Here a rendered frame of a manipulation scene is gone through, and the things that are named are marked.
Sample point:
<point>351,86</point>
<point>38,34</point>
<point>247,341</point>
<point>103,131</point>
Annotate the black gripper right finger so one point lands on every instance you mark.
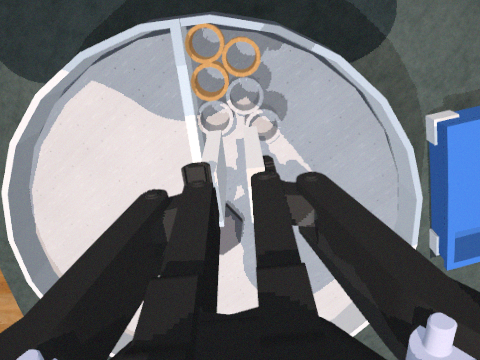
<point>417,310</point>

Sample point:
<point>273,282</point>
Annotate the grey hollow cylinder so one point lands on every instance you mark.
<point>273,133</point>
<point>248,108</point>
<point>206,126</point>

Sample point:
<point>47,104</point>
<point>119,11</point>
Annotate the blue plastic crate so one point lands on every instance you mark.
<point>455,155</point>

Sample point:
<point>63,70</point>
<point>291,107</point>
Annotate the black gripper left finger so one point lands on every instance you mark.
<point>84,314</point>

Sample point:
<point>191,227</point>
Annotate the tan hollow cylinder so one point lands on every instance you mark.
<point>241,72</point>
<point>200,92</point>
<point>189,46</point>

